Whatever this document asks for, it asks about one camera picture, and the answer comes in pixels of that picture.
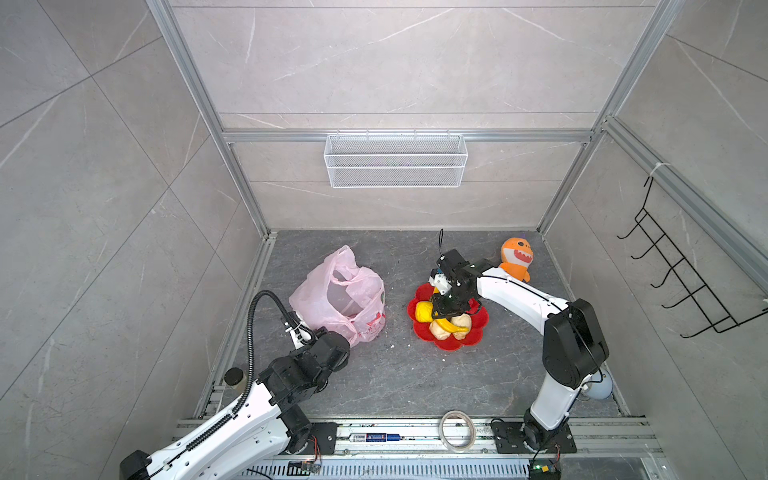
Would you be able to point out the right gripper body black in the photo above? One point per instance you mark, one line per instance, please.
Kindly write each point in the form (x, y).
(451, 302)

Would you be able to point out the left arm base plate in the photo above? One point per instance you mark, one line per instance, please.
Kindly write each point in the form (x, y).
(323, 435)

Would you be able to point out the black wire hook rack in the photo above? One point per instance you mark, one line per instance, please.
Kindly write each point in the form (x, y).
(696, 290)

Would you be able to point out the red flower-shaped plate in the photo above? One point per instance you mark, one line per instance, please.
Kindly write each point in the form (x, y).
(477, 313)

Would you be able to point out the cream fake pear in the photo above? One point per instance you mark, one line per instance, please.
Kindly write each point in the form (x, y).
(438, 332)

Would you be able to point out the yellow fake lemon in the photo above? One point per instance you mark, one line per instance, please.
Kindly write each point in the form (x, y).
(423, 312)

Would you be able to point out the small dark-lid jar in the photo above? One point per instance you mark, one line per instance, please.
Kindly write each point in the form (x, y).
(237, 380)

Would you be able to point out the white wire mesh basket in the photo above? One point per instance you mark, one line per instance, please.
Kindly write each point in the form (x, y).
(395, 160)

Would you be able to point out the blue marker pen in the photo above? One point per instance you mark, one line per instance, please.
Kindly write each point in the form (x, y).
(374, 437)

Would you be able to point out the yellow fake banana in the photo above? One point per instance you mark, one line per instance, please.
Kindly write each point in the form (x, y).
(449, 326)

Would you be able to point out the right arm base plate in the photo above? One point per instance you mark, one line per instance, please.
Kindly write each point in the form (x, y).
(521, 437)

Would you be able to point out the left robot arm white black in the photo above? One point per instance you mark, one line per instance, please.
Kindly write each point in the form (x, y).
(264, 421)

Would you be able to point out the pink plastic bag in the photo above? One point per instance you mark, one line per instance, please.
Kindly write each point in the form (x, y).
(342, 297)

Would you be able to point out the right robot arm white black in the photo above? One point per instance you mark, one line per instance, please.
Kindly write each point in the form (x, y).
(574, 348)

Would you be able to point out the orange shark plush toy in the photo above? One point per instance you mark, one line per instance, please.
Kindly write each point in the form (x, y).
(516, 258)

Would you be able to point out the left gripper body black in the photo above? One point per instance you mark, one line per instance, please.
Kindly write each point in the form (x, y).
(297, 359)

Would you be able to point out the white round alarm clock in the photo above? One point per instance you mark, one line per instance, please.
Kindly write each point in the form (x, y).
(599, 386)

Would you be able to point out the clear tape roll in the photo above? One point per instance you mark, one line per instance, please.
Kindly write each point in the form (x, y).
(457, 432)

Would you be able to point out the peach fake fruit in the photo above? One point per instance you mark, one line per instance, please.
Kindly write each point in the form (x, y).
(462, 326)

